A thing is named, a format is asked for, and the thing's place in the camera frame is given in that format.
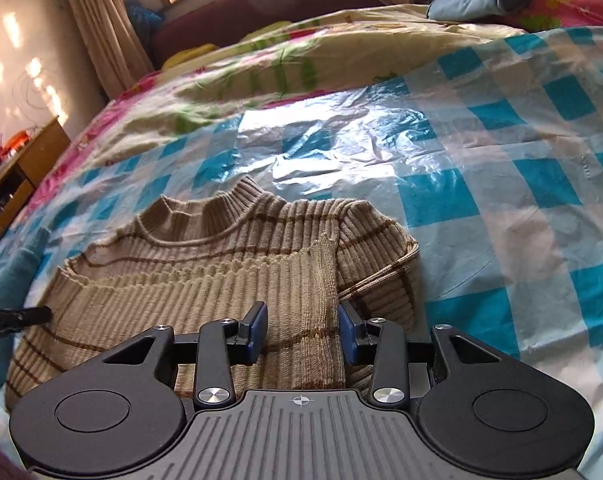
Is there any beige striped ribbed sweater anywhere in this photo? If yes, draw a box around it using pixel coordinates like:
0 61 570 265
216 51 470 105
6 178 421 408

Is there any floral bed quilt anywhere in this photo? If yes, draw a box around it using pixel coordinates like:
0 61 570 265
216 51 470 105
26 0 603 214

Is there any wooden bedside desk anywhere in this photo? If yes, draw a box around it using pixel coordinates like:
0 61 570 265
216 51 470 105
0 117 70 240

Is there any beige curtain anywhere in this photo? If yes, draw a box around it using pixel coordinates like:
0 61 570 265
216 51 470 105
68 0 153 99

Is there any teal fleece garment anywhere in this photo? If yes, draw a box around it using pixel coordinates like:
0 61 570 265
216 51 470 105
0 228 50 390

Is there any blue white checkered plastic sheet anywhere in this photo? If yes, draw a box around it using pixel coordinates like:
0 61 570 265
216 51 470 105
0 27 603 479

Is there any dark red headboard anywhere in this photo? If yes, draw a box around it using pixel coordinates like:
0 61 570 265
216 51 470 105
149 0 383 67

